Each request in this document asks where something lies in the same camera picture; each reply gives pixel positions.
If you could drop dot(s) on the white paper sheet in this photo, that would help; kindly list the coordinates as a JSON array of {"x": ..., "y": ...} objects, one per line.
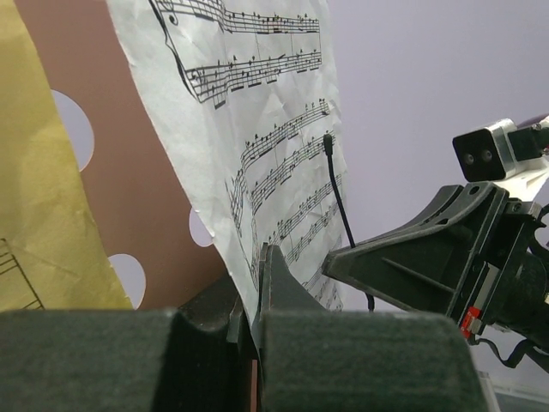
[{"x": 244, "y": 98}]

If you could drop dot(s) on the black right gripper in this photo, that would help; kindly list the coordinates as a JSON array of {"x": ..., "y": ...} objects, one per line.
[{"x": 432, "y": 264}]

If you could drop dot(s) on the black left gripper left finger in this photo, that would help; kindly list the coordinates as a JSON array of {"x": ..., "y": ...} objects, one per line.
[{"x": 186, "y": 359}]

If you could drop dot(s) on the pink perforated music stand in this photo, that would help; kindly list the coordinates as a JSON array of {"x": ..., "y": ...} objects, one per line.
[{"x": 157, "y": 244}]

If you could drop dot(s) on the yellow sheet music page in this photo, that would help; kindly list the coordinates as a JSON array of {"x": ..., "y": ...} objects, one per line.
[{"x": 51, "y": 252}]

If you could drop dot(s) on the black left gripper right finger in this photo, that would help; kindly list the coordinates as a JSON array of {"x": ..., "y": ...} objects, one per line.
[{"x": 314, "y": 359}]

